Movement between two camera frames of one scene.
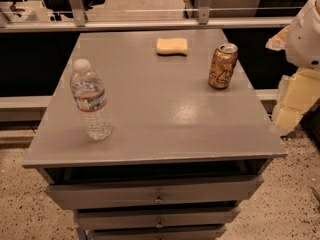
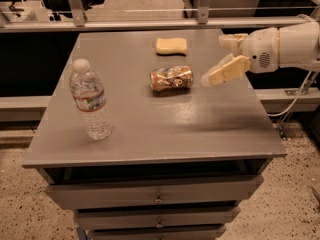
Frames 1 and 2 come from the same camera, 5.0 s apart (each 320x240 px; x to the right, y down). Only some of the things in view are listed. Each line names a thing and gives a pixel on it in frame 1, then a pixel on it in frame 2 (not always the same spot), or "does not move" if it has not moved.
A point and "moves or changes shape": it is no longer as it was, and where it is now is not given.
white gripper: (304, 42) to (260, 50)
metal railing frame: (80, 21) does not move
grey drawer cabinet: (181, 155) does not move
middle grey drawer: (216, 218) does not move
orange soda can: (222, 65) moves or changes shape
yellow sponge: (172, 46) does not move
